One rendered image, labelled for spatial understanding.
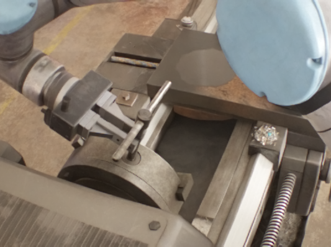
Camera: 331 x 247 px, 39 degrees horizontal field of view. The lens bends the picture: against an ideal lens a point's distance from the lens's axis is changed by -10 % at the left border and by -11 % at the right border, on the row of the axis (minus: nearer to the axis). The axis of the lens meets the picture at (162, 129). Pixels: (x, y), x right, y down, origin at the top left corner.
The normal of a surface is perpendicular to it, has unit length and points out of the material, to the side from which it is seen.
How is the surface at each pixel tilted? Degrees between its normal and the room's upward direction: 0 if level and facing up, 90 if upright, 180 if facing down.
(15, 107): 0
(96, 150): 13
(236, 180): 0
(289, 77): 85
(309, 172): 90
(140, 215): 0
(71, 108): 22
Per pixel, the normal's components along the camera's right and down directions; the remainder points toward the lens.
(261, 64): -0.73, 0.47
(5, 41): -0.06, 0.85
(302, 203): -0.37, 0.67
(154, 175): 0.58, -0.37
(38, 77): -0.04, -0.11
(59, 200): -0.07, -0.71
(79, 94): 0.27, -0.58
